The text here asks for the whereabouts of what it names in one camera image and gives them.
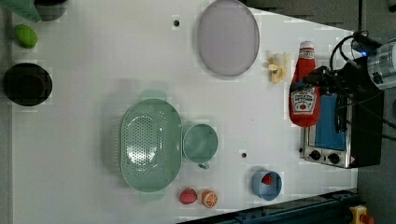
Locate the blue cup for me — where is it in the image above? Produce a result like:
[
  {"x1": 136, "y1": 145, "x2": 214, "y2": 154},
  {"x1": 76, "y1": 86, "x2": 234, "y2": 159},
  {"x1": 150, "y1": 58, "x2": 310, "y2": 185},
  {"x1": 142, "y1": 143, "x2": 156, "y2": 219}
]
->
[{"x1": 250, "y1": 171, "x2": 282, "y2": 201}]

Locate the strawberry inside blue cup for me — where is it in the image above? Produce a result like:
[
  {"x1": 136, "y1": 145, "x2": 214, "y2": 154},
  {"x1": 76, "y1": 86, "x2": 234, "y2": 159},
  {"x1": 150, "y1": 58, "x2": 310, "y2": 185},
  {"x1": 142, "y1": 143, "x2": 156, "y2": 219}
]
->
[{"x1": 262, "y1": 174, "x2": 273, "y2": 185}]

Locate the yellow red emergency button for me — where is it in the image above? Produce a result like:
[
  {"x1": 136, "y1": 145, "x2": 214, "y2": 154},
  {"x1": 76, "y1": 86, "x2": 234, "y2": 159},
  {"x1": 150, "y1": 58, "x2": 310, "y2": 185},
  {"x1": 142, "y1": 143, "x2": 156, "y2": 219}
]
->
[{"x1": 349, "y1": 205, "x2": 375, "y2": 224}]

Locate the blue aluminium frame rail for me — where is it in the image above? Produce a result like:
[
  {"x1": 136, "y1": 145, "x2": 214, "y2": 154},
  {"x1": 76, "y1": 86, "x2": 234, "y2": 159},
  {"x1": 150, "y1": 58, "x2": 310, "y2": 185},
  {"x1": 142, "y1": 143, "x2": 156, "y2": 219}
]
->
[{"x1": 177, "y1": 190, "x2": 360, "y2": 224}]

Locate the red plush ketchup bottle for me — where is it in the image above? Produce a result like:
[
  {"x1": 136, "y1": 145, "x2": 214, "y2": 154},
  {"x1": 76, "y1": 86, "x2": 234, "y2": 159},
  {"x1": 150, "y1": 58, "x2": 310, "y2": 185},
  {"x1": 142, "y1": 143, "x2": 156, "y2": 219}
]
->
[{"x1": 289, "y1": 41, "x2": 320, "y2": 128}]

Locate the dark grey cup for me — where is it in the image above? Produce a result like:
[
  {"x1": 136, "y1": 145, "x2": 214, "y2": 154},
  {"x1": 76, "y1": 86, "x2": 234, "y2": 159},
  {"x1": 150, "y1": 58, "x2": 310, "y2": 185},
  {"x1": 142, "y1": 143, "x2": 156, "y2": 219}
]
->
[{"x1": 34, "y1": 0, "x2": 68, "y2": 21}]

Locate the green cloth corner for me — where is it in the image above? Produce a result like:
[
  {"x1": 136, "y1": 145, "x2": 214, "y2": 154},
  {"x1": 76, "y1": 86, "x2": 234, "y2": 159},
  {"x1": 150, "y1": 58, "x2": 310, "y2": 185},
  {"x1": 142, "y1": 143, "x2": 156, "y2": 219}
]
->
[{"x1": 0, "y1": 0, "x2": 41, "y2": 22}]

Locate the toy orange half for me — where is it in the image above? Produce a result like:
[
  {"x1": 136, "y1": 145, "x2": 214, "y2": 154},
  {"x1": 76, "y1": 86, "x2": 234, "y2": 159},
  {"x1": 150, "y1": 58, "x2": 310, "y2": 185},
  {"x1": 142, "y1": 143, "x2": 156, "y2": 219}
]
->
[{"x1": 201, "y1": 189, "x2": 219, "y2": 208}]

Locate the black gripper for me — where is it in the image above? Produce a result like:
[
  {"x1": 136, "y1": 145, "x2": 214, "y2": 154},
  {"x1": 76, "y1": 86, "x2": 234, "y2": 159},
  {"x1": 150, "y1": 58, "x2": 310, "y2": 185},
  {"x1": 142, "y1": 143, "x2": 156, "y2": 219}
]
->
[{"x1": 298, "y1": 63, "x2": 371, "y2": 95}]

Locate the grey round plate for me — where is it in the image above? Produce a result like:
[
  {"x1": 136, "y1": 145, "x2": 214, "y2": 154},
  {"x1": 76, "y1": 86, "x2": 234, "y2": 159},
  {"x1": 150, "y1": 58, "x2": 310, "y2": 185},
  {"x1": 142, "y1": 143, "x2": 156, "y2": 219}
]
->
[{"x1": 197, "y1": 0, "x2": 260, "y2": 77}]

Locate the red toy strawberry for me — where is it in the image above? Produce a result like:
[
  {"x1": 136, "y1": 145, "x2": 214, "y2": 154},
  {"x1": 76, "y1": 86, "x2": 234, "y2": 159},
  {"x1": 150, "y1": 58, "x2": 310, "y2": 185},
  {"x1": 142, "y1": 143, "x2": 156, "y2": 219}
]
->
[{"x1": 179, "y1": 188, "x2": 198, "y2": 204}]

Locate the green toy lime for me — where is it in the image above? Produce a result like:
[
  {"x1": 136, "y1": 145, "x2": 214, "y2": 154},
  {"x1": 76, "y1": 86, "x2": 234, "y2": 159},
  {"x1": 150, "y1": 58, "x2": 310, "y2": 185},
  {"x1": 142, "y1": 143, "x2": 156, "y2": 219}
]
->
[{"x1": 14, "y1": 24, "x2": 38, "y2": 49}]

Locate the toaster oven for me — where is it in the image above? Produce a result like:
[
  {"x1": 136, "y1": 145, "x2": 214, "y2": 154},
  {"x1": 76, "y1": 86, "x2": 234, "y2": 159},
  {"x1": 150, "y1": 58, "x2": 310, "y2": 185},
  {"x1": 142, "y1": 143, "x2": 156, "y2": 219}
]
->
[{"x1": 300, "y1": 91, "x2": 384, "y2": 169}]

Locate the peeled toy banana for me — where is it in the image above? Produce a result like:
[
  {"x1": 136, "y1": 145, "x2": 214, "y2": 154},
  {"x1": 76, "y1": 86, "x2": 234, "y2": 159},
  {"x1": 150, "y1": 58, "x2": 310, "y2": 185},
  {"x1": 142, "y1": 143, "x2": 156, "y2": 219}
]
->
[{"x1": 268, "y1": 52, "x2": 290, "y2": 83}]

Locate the black bowl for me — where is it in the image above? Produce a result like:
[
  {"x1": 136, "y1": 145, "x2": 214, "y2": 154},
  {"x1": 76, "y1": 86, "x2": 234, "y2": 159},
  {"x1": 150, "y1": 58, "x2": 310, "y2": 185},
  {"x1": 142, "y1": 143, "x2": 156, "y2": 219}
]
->
[{"x1": 2, "y1": 63, "x2": 52, "y2": 106}]

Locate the green mug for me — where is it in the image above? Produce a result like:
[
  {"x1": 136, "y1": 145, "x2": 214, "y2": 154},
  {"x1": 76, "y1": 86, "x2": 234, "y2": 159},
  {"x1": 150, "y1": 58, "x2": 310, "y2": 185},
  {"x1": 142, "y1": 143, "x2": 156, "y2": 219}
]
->
[{"x1": 183, "y1": 124, "x2": 219, "y2": 170}]

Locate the black cable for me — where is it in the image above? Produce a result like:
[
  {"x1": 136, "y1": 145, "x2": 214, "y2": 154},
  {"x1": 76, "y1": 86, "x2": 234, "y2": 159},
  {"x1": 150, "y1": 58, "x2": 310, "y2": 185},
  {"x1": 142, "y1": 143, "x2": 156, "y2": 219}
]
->
[{"x1": 329, "y1": 29, "x2": 396, "y2": 141}]

